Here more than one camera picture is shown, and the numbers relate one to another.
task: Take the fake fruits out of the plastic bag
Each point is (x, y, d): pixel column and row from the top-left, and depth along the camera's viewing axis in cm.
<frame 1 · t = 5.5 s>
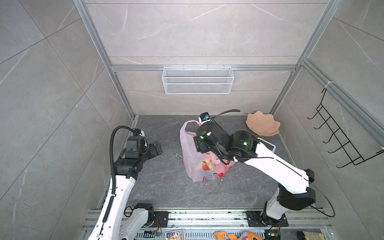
left hand: (152, 143, 74), fingers open
right hand: (202, 136, 65), fingers open
pink plastic bag: (193, 160, 82), point 14 cm above the table
pink scalloped bowl: (262, 124, 116), on the table
red fake strawberry: (205, 166, 86), point 8 cm above the table

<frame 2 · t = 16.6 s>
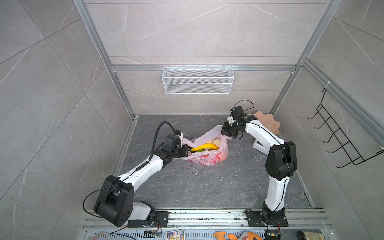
left hand: (189, 146, 86), fingers closed
right hand: (220, 131, 94), fingers closed
pink plastic bag: (209, 157, 88), point 10 cm above the table
yellow fake banana: (208, 145, 93), point 10 cm above the table
green fake fruit: (201, 150, 93), point 8 cm above the table
beige fake fruit: (216, 142, 99), point 6 cm above the table
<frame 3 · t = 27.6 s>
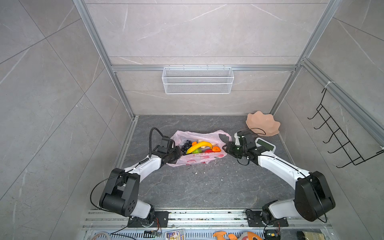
left hand: (181, 149, 91), fingers closed
right hand: (224, 147, 88), fingers open
yellow fake banana: (198, 144, 96), point 7 cm above the table
orange fake tangerine: (216, 149, 97), point 5 cm above the table
dark fake grapes: (188, 144, 99), point 5 cm above the table
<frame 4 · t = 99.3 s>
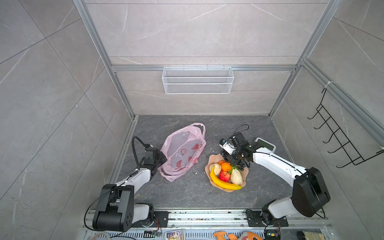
left hand: (162, 152, 92), fingers closed
right hand: (230, 153, 89), fingers open
pink plastic bag: (182, 148, 102), on the table
yellow fake banana: (226, 185, 81), point 6 cm above the table
orange fake tangerine: (226, 166, 83), point 10 cm above the table
beige fake pear: (236, 177, 80), point 10 cm above the table
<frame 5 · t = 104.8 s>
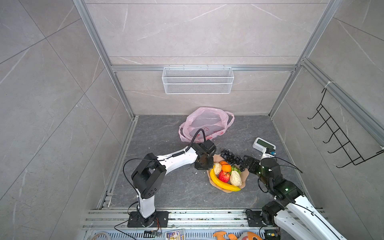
left hand: (210, 164, 86), fingers closed
right hand: (250, 157, 79), fingers open
pink plastic bag: (215, 121, 117), point 2 cm above the table
